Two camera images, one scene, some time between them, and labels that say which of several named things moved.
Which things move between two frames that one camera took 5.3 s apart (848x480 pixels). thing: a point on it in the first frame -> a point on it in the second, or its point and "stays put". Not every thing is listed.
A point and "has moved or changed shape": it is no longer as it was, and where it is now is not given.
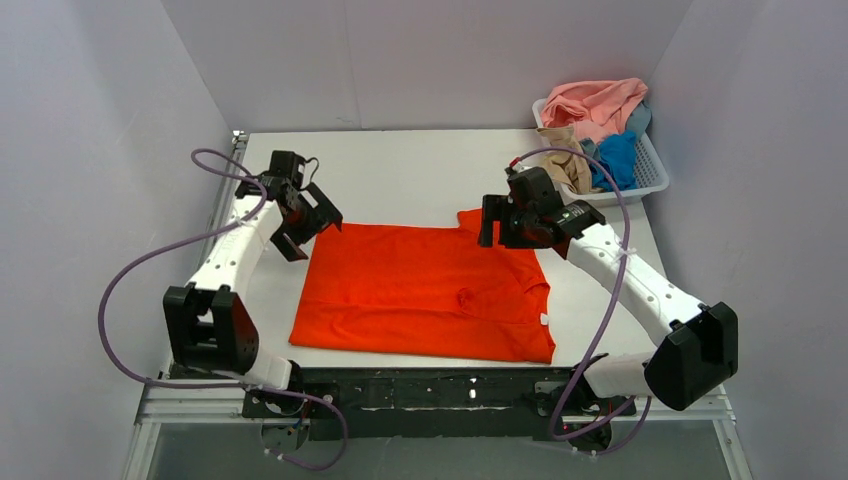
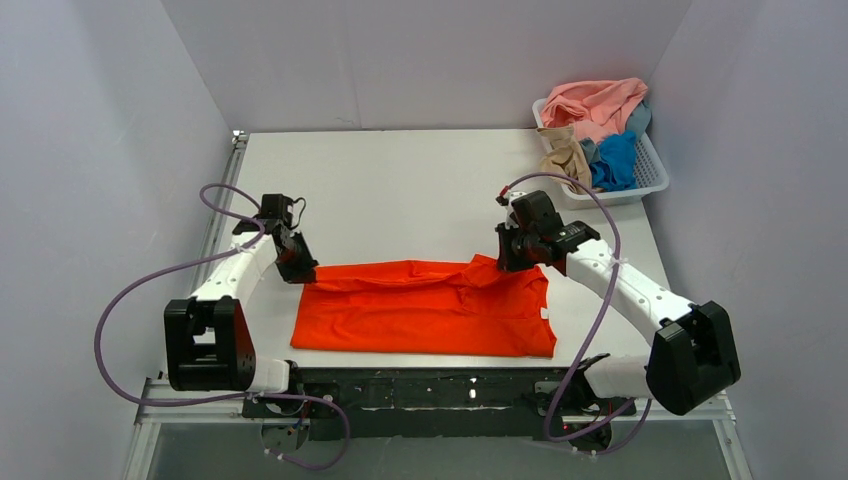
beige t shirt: x=564 y=166 stays put
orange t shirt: x=422 y=293 has moved or changed shape
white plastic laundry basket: x=651 y=167 stays put
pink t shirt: x=595 y=108 stays put
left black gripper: x=308 y=220 -> x=298 y=261
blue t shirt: x=617 y=153 stays put
